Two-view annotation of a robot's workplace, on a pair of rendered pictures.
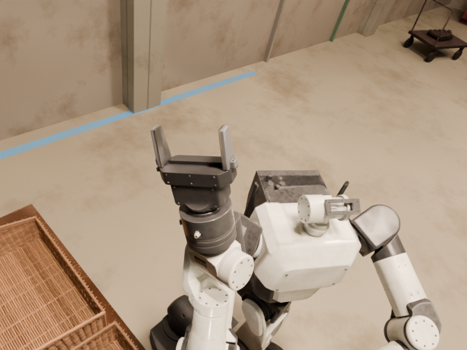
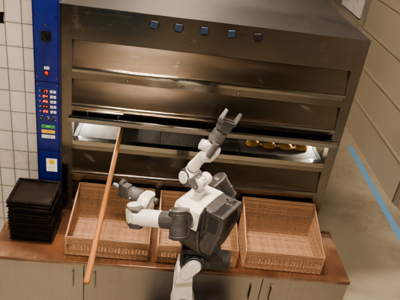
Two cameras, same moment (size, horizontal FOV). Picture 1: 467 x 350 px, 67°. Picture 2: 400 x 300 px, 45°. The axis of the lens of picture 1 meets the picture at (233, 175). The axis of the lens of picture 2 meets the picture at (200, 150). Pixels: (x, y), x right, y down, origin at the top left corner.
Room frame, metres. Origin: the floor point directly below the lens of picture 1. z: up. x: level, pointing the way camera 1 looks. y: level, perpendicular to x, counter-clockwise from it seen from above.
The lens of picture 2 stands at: (2.23, -1.58, 2.82)
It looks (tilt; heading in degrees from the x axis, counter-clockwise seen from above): 29 degrees down; 141
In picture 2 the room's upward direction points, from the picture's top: 8 degrees clockwise
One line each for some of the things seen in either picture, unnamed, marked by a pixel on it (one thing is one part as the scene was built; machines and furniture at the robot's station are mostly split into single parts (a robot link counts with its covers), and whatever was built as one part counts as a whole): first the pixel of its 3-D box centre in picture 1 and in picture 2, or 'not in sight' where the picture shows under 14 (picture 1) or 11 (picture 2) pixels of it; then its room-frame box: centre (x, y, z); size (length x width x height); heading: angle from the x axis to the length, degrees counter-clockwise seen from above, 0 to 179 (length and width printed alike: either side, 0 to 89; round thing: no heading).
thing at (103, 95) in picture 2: not in sight; (208, 105); (-0.10, 0.29, 1.54); 1.79 x 0.11 x 0.19; 57
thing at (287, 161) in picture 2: not in sight; (200, 152); (-0.12, 0.30, 1.16); 1.80 x 0.06 x 0.04; 57
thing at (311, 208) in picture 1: (321, 211); (201, 183); (0.59, -0.23, 1.46); 0.10 x 0.07 x 0.09; 113
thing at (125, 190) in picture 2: not in sight; (128, 191); (0.16, -0.41, 1.19); 0.12 x 0.10 x 0.13; 23
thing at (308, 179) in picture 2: not in sight; (197, 171); (-0.10, 0.29, 1.02); 1.79 x 0.11 x 0.19; 57
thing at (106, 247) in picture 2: not in sight; (112, 219); (-0.18, -0.34, 0.72); 0.56 x 0.49 x 0.28; 57
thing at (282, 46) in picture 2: not in sight; (217, 37); (-0.12, 0.30, 1.99); 1.80 x 0.08 x 0.21; 57
